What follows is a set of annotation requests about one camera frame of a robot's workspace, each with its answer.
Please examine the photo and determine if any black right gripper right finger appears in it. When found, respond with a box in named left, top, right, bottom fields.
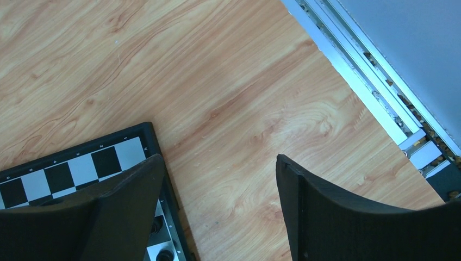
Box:
left=276, top=154, right=460, bottom=260

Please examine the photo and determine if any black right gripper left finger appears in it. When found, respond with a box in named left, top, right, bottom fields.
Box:
left=1, top=154, right=166, bottom=260

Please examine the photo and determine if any black and white chessboard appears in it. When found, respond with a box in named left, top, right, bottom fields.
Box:
left=1, top=122, right=196, bottom=260

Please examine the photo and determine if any black chess piece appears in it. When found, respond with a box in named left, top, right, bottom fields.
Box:
left=156, top=249, right=175, bottom=261
left=151, top=215, right=164, bottom=234

